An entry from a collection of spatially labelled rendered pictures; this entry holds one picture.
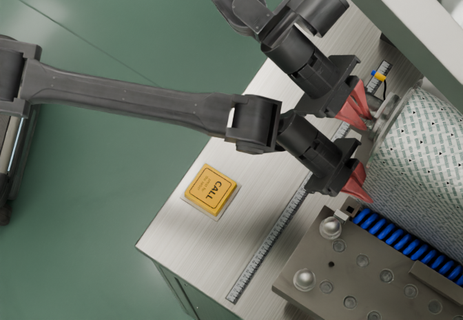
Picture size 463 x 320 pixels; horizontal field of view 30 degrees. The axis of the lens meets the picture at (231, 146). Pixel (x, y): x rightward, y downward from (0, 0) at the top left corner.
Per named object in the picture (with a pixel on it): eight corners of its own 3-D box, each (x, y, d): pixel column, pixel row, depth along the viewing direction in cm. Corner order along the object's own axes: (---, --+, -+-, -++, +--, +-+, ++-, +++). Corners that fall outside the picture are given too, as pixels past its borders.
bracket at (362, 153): (348, 141, 160) (368, 78, 131) (379, 160, 159) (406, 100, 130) (335, 163, 159) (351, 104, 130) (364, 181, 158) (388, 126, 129)
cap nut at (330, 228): (326, 214, 143) (328, 207, 139) (345, 225, 142) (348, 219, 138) (315, 232, 142) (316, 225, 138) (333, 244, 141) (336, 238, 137)
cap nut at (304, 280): (300, 265, 140) (302, 259, 136) (320, 277, 140) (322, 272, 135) (289, 283, 139) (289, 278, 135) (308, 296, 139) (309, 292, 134)
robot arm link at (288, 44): (249, 42, 120) (264, 51, 115) (282, 5, 120) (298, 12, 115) (282, 73, 123) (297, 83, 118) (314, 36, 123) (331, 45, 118)
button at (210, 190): (206, 166, 160) (204, 162, 157) (237, 186, 158) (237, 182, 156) (184, 196, 158) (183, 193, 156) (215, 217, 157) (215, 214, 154)
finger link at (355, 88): (338, 145, 129) (297, 107, 125) (362, 107, 130) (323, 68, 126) (366, 150, 123) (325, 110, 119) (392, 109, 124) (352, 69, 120)
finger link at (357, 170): (346, 221, 142) (306, 187, 139) (369, 186, 143) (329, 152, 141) (369, 225, 136) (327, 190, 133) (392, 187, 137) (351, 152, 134)
